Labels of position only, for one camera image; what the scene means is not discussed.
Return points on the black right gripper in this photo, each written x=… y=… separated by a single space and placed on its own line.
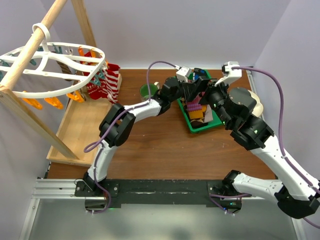
x=210 y=88

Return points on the black blue logo sock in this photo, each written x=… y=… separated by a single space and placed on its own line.
x=196 y=73

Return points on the red white striped sock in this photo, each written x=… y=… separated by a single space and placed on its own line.
x=112 y=82

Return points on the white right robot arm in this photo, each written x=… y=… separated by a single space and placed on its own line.
x=295 y=191

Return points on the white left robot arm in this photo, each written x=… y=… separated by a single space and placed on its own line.
x=117 y=125

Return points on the green plastic tray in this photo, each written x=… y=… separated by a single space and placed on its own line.
x=216 y=122

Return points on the green ceramic mug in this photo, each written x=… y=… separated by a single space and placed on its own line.
x=148 y=90

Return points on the cream divided plate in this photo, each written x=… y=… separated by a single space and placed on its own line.
x=258 y=109

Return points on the red cat christmas sock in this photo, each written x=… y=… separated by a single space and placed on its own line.
x=95 y=87

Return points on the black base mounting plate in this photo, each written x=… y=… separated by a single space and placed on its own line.
x=114 y=193

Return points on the wooden drying rack frame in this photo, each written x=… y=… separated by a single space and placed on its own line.
x=21 y=148

